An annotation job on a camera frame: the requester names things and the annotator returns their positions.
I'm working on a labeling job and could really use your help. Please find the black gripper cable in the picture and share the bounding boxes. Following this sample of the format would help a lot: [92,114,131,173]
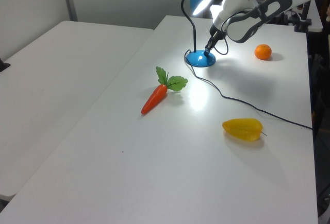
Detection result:
[212,9,253,56]

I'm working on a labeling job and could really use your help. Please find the black mount on adjacent table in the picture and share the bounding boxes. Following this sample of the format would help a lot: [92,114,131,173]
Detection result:
[0,58,11,73]

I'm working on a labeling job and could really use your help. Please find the black lamp power cable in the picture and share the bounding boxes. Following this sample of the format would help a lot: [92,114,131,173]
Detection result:
[184,49,313,130]

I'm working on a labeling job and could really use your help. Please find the black clamp with post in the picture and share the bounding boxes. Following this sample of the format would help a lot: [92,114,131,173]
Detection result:
[294,0,313,33]

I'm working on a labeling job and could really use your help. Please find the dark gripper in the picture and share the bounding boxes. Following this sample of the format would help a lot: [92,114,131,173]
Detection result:
[205,24,225,56]

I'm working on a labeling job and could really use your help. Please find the yellow plastic starfruit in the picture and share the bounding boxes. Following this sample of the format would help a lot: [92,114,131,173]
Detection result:
[222,117,268,142]

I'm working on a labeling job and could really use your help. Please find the blue desk lamp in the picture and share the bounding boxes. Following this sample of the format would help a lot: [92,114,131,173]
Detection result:
[180,0,217,68]

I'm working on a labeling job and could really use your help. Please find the white adjacent table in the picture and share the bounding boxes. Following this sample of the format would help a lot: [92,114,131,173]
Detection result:
[0,20,155,201]

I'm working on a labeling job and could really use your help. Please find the orange mandarin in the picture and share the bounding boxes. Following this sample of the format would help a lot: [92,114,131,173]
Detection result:
[254,44,272,60]

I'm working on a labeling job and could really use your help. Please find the orange toy carrot green leaves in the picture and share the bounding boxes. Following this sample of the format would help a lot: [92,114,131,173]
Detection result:
[141,66,189,115]

